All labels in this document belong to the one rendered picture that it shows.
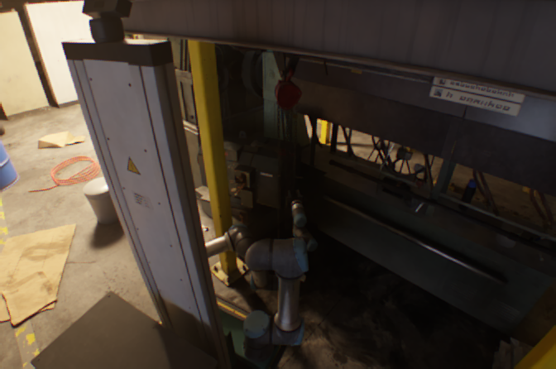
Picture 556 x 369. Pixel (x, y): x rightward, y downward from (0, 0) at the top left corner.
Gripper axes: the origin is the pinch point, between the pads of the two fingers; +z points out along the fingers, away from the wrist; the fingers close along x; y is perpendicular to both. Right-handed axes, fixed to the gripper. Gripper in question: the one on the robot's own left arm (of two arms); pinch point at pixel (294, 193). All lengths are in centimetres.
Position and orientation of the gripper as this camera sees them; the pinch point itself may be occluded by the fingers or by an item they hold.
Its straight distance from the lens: 202.3
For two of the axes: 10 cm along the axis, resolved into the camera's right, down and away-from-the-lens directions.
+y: 0.0, -8.7, -5.0
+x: -10.0, 0.5, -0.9
